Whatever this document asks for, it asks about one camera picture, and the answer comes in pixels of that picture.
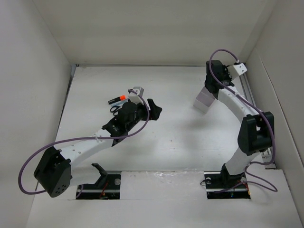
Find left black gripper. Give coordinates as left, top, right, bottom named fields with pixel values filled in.
left=126, top=99, right=161, bottom=131

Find orange highlighter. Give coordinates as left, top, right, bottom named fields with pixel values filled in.
left=108, top=95, right=127, bottom=105

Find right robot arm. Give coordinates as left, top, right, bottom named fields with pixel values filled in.
left=205, top=60, right=274, bottom=190

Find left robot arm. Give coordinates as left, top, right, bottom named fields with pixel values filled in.
left=34, top=99, right=162, bottom=198

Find white divided container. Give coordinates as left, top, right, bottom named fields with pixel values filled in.
left=193, top=87, right=215, bottom=114

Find blue utility knife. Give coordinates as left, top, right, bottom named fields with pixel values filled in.
left=111, top=99, right=129, bottom=107

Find black scissors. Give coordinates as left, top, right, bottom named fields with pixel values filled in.
left=110, top=105, right=122, bottom=116

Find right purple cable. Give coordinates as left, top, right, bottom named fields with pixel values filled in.
left=209, top=48, right=278, bottom=193

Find purple cable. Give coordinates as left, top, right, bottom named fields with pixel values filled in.
left=209, top=48, right=278, bottom=193
left=18, top=89, right=151, bottom=198

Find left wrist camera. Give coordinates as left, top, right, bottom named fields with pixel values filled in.
left=128, top=86, right=144, bottom=104

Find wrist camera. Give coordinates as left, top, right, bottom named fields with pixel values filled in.
left=230, top=63, right=247, bottom=78
left=128, top=86, right=144, bottom=104

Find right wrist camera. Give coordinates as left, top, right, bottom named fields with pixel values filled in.
left=230, top=63, right=247, bottom=78

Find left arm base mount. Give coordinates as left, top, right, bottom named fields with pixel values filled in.
left=76, top=163, right=122, bottom=200

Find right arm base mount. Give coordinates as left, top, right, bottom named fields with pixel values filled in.
left=200, top=171, right=251, bottom=200

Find aluminium rail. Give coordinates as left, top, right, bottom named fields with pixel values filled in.
left=239, top=73, right=276, bottom=169

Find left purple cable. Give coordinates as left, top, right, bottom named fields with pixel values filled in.
left=18, top=89, right=151, bottom=198

